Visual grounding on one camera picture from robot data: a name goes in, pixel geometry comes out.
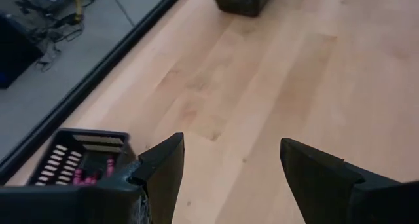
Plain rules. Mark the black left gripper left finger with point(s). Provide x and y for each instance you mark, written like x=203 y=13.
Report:
x=98 y=204

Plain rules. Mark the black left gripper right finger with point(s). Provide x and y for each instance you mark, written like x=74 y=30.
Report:
x=327 y=191

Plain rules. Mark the black slotted plastic basket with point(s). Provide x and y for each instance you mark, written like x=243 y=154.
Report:
x=129 y=152
x=242 y=6

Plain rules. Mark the black floor equipment case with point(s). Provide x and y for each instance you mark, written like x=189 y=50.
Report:
x=16 y=50

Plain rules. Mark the black aluminium table frame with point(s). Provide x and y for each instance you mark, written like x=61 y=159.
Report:
x=101 y=70

